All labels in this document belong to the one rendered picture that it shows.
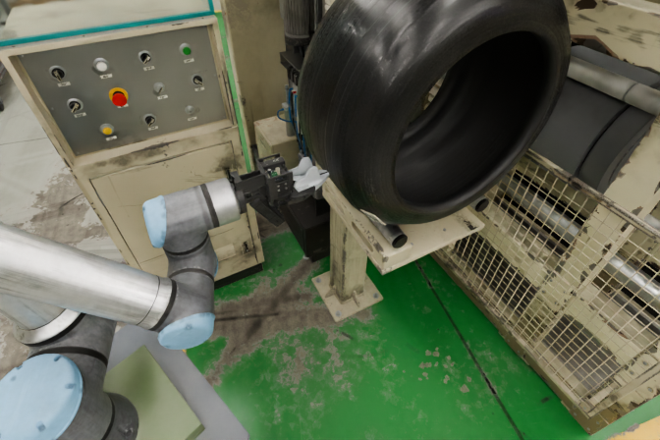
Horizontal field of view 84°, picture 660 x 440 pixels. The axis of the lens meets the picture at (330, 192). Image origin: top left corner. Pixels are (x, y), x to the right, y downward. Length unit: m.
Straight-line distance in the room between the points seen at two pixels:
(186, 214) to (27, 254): 0.23
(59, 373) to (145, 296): 0.29
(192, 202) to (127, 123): 0.71
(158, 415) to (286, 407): 0.71
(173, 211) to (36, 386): 0.41
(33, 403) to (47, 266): 0.34
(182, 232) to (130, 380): 0.54
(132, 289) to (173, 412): 0.48
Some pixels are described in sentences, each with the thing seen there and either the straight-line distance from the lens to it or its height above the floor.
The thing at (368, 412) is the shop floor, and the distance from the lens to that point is 1.70.
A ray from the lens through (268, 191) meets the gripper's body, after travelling 0.74.
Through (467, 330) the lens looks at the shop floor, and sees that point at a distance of 1.93.
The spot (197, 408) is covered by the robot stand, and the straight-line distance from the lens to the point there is 1.12.
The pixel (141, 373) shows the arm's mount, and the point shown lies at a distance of 1.17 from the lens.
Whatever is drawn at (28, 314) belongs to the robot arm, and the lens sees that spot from 0.95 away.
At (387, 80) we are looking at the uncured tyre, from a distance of 0.65.
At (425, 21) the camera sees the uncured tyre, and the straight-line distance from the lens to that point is 0.66.
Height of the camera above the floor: 1.62
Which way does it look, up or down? 43 degrees down
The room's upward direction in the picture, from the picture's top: straight up
